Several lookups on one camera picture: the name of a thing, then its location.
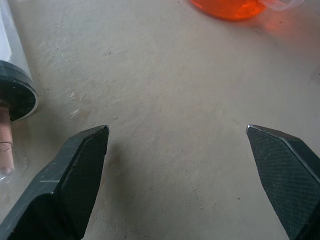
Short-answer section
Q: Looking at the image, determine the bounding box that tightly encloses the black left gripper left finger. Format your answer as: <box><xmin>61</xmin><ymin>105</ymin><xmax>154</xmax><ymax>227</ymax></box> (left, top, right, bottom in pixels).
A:
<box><xmin>0</xmin><ymin>124</ymin><xmax>110</xmax><ymax>240</ymax></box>

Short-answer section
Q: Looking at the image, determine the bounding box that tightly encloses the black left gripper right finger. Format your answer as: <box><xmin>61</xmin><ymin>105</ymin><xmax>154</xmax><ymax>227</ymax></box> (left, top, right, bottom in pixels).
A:
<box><xmin>246</xmin><ymin>124</ymin><xmax>320</xmax><ymax>240</ymax></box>

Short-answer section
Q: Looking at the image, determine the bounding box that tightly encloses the clear cylinder with black cap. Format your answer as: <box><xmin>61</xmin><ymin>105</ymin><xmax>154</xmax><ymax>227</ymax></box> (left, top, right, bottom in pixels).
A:
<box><xmin>0</xmin><ymin>0</ymin><xmax>39</xmax><ymax>175</ymax></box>

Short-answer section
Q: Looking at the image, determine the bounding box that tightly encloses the cup of orange liquid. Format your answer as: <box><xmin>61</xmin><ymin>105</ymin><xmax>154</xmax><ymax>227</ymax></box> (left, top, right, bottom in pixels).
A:
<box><xmin>189</xmin><ymin>0</ymin><xmax>268</xmax><ymax>21</ymax></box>

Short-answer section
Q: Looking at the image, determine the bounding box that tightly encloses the clear flexible tube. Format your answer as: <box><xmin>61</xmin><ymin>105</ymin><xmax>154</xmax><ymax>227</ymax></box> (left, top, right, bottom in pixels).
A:
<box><xmin>257</xmin><ymin>0</ymin><xmax>305</xmax><ymax>12</ymax></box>

